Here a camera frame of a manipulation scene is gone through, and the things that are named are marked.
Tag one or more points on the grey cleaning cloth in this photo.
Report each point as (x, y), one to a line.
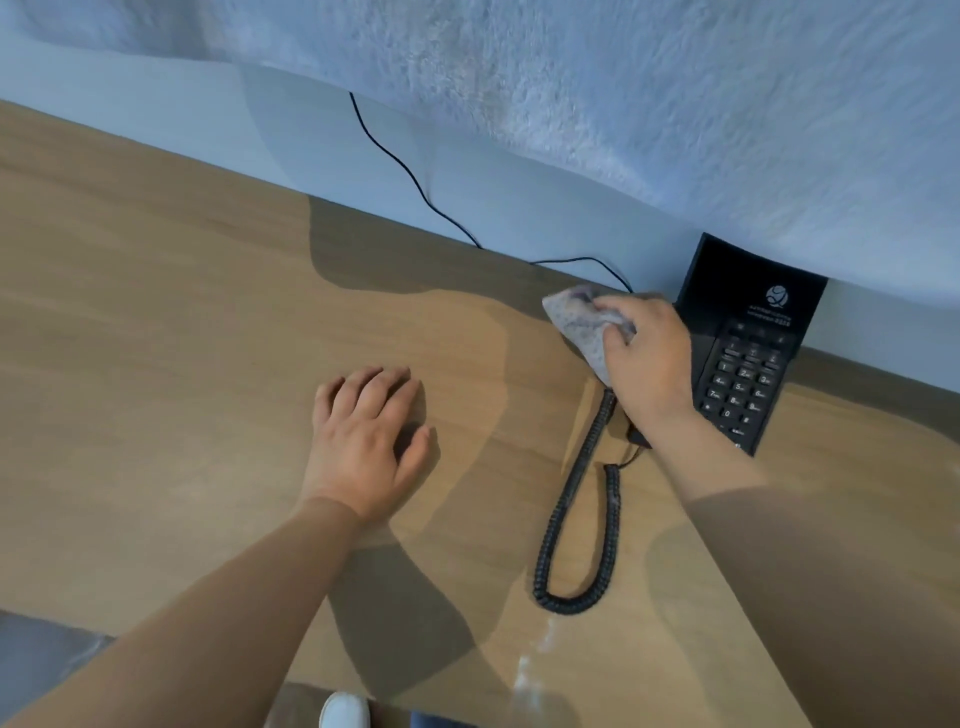
(589, 330)

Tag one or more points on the black telephone handset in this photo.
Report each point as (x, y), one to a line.
(637, 437)

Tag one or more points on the person's left hand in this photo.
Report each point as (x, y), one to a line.
(360, 457)

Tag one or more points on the person's left forearm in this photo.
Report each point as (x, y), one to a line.
(195, 630)

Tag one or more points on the person's left thumb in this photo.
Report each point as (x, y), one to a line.
(418, 454)

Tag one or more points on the person's right hand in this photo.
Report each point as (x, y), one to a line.
(654, 360)

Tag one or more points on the black desk telephone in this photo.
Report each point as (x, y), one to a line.
(750, 352)

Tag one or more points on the white shoe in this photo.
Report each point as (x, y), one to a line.
(345, 711)

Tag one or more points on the person's left middle finger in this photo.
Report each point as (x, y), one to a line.
(388, 391)

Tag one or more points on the person's blue trouser leg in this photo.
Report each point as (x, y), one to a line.
(442, 721)

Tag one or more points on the person's right thumb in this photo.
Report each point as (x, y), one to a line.
(619, 336)

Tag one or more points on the person's right forearm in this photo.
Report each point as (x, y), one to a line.
(810, 570)

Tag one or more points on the person's left little finger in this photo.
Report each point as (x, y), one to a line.
(325, 399)

